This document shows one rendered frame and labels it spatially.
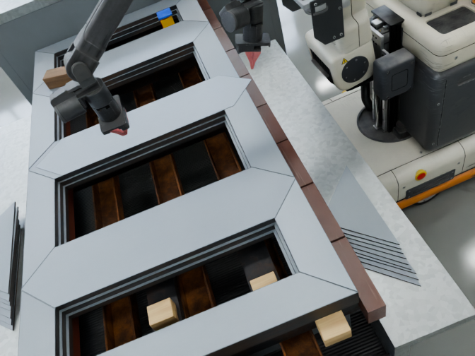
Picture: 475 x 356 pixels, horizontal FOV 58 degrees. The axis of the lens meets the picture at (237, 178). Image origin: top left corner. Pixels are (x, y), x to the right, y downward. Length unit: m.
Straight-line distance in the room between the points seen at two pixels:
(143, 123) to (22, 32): 0.91
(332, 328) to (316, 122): 0.76
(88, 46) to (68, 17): 1.11
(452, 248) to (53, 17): 1.94
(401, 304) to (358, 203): 0.28
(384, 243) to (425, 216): 0.93
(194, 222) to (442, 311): 0.61
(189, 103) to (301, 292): 0.74
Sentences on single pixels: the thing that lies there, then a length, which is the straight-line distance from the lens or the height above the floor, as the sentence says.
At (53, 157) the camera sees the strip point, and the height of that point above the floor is 0.87.
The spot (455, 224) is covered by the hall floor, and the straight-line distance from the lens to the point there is 2.06.
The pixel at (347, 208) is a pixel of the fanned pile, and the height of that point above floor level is 0.72.
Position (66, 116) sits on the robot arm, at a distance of 1.07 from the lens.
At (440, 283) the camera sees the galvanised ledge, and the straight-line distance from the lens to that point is 1.15.
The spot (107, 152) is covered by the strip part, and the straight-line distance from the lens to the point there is 1.39.
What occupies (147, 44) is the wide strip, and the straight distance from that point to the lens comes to 1.80.
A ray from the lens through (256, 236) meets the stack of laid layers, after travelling 1.05.
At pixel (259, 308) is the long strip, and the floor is 0.87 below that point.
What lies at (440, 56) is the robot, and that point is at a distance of 1.58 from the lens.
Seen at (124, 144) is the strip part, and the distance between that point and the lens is 1.39.
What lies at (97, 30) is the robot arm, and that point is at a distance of 1.02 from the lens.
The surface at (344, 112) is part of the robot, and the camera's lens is 2.10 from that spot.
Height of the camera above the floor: 1.71
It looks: 48 degrees down
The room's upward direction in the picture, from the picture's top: 21 degrees counter-clockwise
